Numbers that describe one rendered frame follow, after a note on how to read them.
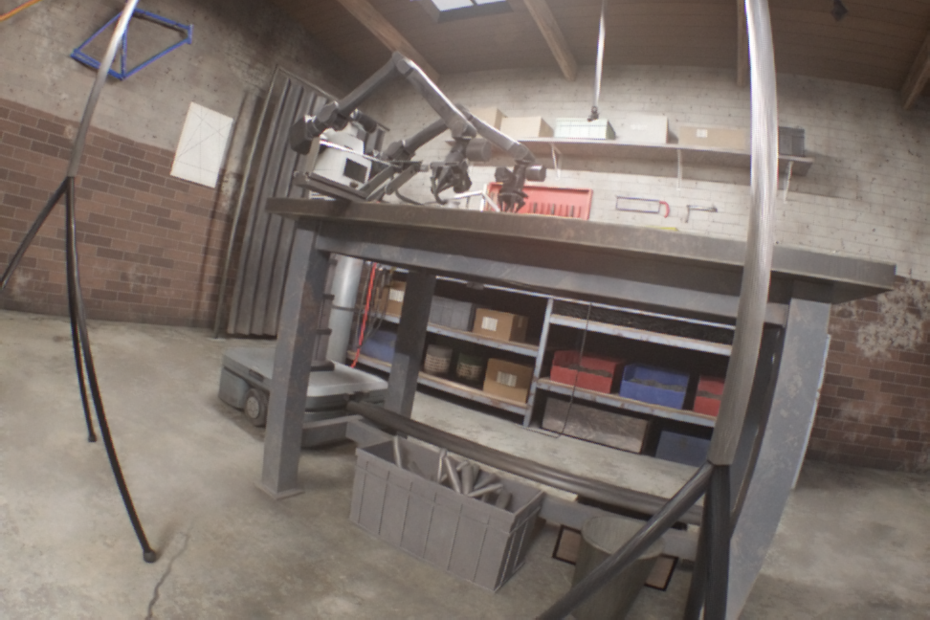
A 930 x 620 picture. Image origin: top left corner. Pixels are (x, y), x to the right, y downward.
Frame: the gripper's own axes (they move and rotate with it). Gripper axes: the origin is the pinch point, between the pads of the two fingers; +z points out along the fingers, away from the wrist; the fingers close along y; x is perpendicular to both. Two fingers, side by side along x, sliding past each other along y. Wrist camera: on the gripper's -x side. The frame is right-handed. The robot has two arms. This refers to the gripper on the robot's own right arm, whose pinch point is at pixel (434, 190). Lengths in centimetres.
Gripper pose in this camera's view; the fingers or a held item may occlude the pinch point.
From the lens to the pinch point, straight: 133.7
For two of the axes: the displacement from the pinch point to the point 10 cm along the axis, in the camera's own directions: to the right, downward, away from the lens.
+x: -3.3, -6.0, -7.3
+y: -8.5, -1.4, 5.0
